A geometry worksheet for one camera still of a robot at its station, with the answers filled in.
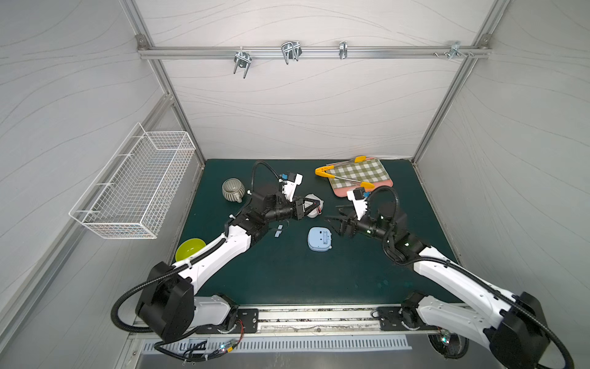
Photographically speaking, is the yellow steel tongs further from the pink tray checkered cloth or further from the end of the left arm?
the end of the left arm

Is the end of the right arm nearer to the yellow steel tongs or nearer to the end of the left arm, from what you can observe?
the end of the left arm

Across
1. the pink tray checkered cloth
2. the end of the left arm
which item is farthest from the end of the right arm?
the pink tray checkered cloth

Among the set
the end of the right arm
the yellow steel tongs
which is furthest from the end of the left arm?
the yellow steel tongs

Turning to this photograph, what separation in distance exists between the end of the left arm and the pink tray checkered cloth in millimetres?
460

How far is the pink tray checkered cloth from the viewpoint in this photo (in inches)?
44.4

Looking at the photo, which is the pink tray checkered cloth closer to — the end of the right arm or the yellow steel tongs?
the yellow steel tongs

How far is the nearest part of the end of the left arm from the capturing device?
60 cm

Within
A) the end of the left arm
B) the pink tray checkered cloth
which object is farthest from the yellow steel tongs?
the end of the left arm
